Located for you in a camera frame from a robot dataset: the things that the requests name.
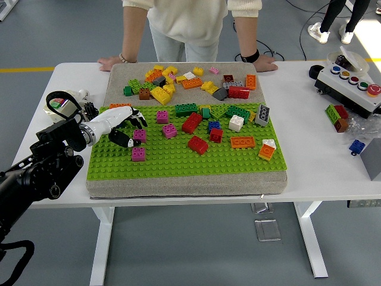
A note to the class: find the person's left hand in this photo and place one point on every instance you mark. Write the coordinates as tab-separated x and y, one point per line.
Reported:
266	65

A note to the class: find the person's right hand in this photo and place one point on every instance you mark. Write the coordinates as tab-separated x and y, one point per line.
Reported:
107	64

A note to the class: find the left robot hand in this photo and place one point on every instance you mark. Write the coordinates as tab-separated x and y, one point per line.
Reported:
113	119

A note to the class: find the magenta 2x2 brick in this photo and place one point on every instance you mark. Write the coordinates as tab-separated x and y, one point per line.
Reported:
169	131
162	117
140	134
138	154

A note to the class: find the grey brick with black holes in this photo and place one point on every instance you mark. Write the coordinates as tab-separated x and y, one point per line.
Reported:
262	115

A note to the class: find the dark green 2x4 brick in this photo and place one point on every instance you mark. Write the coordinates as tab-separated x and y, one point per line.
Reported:
186	111
237	112

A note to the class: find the white 2x2 brick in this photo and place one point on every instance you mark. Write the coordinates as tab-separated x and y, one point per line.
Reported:
236	123

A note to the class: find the red 2x4 brick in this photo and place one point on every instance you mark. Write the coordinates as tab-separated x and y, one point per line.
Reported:
238	93
192	123

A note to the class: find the blue 2x2 brick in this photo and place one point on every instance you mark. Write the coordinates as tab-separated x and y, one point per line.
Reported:
214	125

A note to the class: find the red 2x2 brick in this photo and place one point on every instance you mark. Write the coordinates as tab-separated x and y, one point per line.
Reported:
216	135

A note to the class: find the red sloped brick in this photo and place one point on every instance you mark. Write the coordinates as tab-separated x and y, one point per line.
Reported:
198	145

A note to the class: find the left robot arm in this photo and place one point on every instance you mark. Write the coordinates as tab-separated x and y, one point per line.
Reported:
35	178

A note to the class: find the person's right forearm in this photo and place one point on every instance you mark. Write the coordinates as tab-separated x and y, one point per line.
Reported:
134	32

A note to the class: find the person's left forearm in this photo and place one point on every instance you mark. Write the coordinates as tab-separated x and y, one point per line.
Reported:
245	35

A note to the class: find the small dark green brick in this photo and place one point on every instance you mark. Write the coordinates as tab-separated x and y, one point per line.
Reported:
128	91

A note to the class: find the lime green 2x4 brick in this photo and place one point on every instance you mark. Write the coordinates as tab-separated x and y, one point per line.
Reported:
136	85

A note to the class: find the brown 2x2 brick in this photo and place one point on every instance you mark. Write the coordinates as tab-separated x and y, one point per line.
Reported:
228	78
145	94

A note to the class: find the small pink brick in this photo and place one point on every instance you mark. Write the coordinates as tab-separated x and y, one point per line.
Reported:
172	76
214	70

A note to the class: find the large yellow sloped brick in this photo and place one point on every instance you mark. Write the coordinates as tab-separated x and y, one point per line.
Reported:
160	94

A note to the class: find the yellow 2x2 brick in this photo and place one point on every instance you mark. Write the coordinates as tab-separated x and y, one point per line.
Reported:
198	71
252	116

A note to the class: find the dark grey sloped brick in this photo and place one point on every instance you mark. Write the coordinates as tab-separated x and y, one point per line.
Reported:
221	93

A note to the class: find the yellow 2x3 brick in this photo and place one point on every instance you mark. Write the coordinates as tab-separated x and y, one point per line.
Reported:
170	70

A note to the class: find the small yellow brick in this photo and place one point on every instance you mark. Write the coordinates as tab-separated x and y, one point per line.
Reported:
180	79

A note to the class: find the white sloped brick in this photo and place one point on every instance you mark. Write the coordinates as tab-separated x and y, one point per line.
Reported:
270	143

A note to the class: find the small white brick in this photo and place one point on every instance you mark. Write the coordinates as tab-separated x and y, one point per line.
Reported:
189	75

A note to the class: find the orange sloped brick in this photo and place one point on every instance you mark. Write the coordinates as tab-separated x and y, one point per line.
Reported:
265	152

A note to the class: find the green baseplate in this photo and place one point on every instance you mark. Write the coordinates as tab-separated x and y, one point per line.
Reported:
193	161

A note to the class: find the black smartwatch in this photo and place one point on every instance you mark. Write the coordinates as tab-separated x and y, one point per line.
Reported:
250	56

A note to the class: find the black gear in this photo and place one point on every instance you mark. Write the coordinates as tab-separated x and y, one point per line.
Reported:
90	108

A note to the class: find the grey flat plate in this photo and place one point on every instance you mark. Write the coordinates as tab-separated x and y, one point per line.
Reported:
235	84

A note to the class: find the white bulb-shaped part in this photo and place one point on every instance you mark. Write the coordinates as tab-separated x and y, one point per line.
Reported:
84	95

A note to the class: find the black tape roll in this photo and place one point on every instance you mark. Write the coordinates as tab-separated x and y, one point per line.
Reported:
312	73

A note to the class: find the white shoe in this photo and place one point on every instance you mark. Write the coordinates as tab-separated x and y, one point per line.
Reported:
320	34
346	37

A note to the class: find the lime green flat plate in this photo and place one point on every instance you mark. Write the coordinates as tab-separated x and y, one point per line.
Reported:
218	112

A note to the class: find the small black device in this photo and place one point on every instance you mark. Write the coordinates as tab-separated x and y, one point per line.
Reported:
341	61

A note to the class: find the person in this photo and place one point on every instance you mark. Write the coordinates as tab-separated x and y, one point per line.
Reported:
190	21
327	15

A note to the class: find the white button control box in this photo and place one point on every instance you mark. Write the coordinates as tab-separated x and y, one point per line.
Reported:
342	89

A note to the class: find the clear round container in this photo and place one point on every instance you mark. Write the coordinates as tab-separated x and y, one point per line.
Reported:
358	61

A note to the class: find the grey-brown mat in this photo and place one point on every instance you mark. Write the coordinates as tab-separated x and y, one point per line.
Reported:
184	186

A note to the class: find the clear plastic bag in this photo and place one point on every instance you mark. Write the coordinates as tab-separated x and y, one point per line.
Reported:
361	128

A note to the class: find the white table leg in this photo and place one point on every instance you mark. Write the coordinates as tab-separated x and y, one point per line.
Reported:
102	244
309	238

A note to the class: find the small clear plastic box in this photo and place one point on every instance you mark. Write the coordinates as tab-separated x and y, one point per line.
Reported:
260	208

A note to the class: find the grey box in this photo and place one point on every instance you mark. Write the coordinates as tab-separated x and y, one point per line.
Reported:
373	161

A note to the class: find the large clear plastic box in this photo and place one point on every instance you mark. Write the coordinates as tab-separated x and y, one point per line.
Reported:
268	231

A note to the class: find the table control panel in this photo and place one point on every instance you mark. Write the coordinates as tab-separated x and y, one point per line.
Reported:
364	204

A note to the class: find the cream switch box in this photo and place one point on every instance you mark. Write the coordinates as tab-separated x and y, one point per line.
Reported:
64	111

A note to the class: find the white furniture frame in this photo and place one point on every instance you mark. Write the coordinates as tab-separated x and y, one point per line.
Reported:
6	8

